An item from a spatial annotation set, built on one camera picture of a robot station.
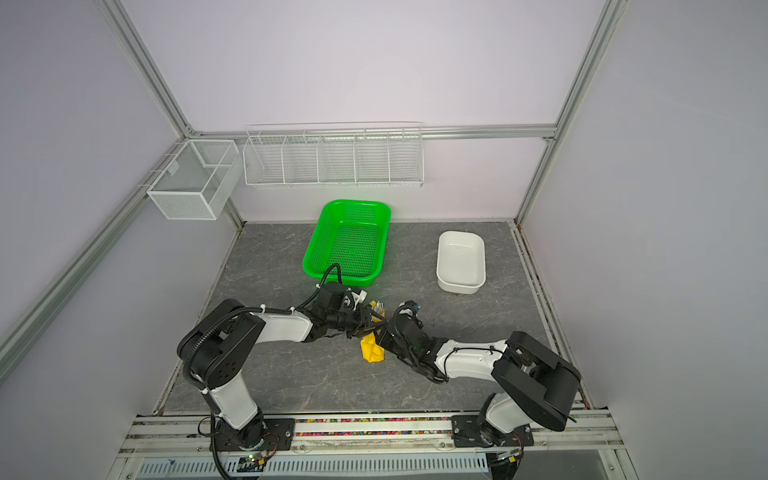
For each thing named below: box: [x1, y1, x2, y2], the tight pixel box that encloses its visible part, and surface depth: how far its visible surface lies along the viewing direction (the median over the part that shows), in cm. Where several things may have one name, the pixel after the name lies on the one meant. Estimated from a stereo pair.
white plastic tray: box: [436, 231, 486, 295], surface depth 108 cm
